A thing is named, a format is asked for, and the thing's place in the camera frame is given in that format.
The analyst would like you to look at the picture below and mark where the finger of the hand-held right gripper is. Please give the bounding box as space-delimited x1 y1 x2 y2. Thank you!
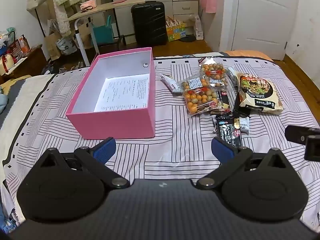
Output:
285 125 320 145
304 135 320 162

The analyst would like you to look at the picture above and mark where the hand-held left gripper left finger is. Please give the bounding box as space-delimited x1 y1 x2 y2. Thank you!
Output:
37 137 130 189

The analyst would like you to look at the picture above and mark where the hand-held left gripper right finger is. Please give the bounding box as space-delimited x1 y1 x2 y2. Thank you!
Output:
196 137 289 190

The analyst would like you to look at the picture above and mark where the black cracker packet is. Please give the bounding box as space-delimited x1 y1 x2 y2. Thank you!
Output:
212 114 243 147
217 90 232 111

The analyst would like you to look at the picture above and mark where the pink cardboard box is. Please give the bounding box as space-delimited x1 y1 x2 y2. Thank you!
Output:
65 47 156 140

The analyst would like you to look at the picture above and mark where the large clear bag of nuts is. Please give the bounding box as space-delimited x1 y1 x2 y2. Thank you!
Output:
181 77 232 117

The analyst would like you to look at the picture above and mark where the small white sachet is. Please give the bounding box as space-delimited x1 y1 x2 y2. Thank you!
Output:
239 116 251 135

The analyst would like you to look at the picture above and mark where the long black snack packet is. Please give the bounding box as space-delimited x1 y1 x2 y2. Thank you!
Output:
233 92 251 117

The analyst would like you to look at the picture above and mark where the striped bed sheet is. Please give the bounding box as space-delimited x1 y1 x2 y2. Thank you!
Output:
0 52 320 232

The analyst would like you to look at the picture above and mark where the beige instant noodle packet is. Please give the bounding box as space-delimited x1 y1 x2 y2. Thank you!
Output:
236 72 285 115

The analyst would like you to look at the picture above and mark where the printed paper sheet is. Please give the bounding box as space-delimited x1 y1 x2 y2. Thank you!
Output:
94 73 150 113

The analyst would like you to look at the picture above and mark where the silver snack packet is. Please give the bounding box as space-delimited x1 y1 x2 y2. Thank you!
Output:
226 66 238 83

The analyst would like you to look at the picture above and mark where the small clear bag of nuts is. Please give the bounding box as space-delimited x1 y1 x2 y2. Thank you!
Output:
198 56 229 88

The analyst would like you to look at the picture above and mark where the small white snack packet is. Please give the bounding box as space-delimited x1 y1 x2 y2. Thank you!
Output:
161 74 182 95

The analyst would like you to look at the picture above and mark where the printed plastic bag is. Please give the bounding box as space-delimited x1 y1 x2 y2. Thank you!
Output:
56 36 77 55

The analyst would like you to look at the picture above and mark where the wooden nightstand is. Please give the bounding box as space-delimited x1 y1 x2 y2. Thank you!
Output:
0 44 48 81

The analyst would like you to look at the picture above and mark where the brown paper bag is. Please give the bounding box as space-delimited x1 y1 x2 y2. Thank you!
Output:
44 19 63 61
79 22 92 49

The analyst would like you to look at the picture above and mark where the teal shopping bag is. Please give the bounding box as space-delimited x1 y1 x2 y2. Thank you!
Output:
91 15 114 44

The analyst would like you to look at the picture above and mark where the white door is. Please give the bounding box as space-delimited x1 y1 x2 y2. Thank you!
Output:
231 0 301 61

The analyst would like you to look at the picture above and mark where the cartoon printed cloth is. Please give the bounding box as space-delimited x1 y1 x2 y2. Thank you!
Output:
0 200 21 233

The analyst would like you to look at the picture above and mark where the white tall package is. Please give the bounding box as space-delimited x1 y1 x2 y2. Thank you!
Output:
195 15 204 41

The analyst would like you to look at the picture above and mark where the colourful gift bag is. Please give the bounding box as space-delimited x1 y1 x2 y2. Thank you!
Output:
166 16 187 42

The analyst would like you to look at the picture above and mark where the white bag with red ribbon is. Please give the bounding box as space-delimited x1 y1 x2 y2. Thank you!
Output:
0 54 16 77

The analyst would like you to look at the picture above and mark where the red gift box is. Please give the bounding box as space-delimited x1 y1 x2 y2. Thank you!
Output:
7 35 31 58

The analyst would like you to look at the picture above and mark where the black suitcase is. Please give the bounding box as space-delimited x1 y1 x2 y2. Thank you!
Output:
131 1 168 47

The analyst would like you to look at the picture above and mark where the wooden folding table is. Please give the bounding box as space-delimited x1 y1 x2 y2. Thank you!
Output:
64 0 146 67

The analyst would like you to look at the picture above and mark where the pink tissue box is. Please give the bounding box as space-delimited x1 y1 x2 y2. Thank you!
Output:
80 0 98 10

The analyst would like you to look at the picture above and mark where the pink hanging bag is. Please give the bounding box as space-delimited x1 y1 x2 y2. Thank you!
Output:
199 0 218 14

